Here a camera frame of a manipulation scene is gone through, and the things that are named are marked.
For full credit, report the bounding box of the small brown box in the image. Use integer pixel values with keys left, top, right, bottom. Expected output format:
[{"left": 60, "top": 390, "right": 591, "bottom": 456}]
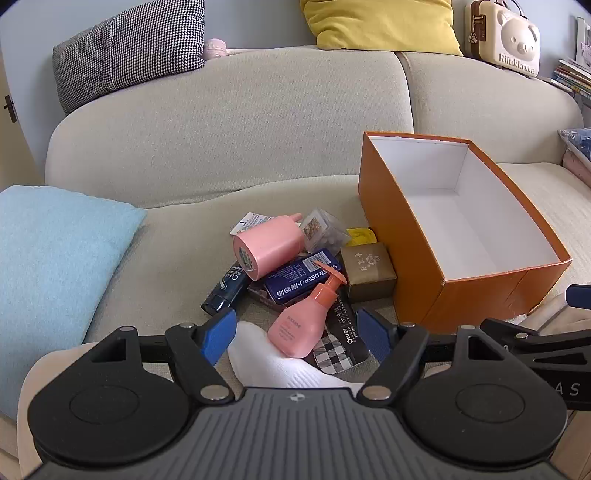
[{"left": 340, "top": 242, "right": 398, "bottom": 303}]

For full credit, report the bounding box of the orange cardboard box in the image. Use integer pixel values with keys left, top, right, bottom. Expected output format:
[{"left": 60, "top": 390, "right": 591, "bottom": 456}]
[{"left": 358, "top": 131, "right": 573, "bottom": 334}]

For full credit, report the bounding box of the blue patterned cushion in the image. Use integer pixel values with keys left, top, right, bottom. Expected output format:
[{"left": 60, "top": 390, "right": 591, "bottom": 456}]
[{"left": 558, "top": 127, "right": 591, "bottom": 162}]

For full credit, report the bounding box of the houndstooth pillow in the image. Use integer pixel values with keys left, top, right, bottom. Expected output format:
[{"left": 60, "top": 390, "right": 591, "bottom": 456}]
[{"left": 52, "top": 0, "right": 207, "bottom": 116}]

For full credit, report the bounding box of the beige sofa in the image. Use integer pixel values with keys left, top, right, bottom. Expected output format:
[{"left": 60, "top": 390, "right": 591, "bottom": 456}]
[{"left": 0, "top": 45, "right": 591, "bottom": 421}]

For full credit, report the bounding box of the yellow pillow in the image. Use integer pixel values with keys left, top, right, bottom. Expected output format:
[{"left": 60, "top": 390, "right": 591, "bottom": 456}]
[{"left": 299, "top": 0, "right": 464, "bottom": 57}]

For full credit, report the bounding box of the light blue pillow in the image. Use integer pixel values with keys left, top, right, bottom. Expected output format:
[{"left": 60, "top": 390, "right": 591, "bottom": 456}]
[{"left": 0, "top": 185, "right": 147, "bottom": 418}]

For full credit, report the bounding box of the clear plastic box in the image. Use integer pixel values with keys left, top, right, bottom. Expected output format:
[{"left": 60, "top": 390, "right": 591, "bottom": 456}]
[{"left": 298, "top": 208, "right": 352, "bottom": 254}]

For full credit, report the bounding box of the white blue-print tube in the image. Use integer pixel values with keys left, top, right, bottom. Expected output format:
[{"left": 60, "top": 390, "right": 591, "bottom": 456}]
[{"left": 230, "top": 212, "right": 273, "bottom": 237}]

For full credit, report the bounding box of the dark blue tube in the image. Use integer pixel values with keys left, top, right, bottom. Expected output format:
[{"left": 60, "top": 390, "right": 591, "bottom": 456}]
[{"left": 200, "top": 261, "right": 250, "bottom": 317}]

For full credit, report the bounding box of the pink pump bottle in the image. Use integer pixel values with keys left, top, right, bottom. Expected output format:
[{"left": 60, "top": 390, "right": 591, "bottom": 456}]
[{"left": 267, "top": 261, "right": 347, "bottom": 359}]

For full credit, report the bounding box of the person's white sock foot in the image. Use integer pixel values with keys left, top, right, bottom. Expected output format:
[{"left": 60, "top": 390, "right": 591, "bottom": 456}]
[{"left": 225, "top": 320, "right": 366, "bottom": 398}]

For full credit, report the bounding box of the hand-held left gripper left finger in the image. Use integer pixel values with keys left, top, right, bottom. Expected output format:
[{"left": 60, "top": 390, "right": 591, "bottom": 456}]
[{"left": 88, "top": 308, "right": 238, "bottom": 405}]

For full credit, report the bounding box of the black plaid packet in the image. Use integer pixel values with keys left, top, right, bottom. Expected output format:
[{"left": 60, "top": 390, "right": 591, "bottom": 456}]
[{"left": 311, "top": 295, "right": 371, "bottom": 376}]

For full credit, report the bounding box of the pink cushion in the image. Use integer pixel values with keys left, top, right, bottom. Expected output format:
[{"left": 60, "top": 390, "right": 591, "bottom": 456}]
[{"left": 561, "top": 150, "right": 591, "bottom": 188}]

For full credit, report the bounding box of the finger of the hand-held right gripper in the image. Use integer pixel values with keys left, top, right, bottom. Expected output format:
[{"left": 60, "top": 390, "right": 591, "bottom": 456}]
[
  {"left": 566, "top": 284, "right": 591, "bottom": 308},
  {"left": 480, "top": 318, "right": 591, "bottom": 358}
]

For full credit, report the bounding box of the stack of books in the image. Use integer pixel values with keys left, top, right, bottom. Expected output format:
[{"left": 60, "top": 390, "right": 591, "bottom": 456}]
[{"left": 550, "top": 58, "right": 591, "bottom": 99}]

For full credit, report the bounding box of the cream bear suitcase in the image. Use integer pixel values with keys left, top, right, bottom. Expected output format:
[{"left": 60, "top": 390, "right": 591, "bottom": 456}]
[{"left": 463, "top": 0, "right": 541, "bottom": 78}]

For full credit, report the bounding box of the dark maroon packet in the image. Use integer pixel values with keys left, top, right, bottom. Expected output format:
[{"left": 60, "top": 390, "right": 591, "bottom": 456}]
[{"left": 247, "top": 281, "right": 280, "bottom": 307}]

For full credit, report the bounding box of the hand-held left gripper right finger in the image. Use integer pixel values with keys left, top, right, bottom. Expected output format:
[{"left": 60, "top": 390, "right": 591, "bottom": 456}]
[{"left": 355, "top": 306, "right": 509, "bottom": 402}]

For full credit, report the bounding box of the pink cylindrical bottle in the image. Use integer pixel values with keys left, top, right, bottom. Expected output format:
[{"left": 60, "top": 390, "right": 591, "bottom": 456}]
[{"left": 232, "top": 212, "right": 306, "bottom": 282}]

